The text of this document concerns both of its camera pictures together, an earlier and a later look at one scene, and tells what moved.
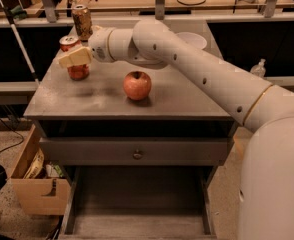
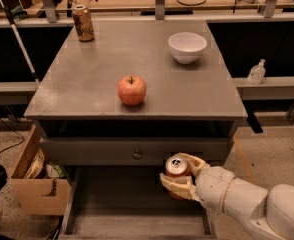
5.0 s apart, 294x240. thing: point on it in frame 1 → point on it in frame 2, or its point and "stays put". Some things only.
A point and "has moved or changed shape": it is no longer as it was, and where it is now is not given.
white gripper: (98, 44) → (213, 187)
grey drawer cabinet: (146, 145) stays put
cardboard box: (41, 187) stays put
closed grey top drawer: (134, 151) stays put
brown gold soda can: (83, 22) stays put
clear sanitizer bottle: (259, 69) stays put
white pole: (17, 36) stays put
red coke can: (77, 72) → (178, 166)
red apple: (137, 85) has moved or changed shape
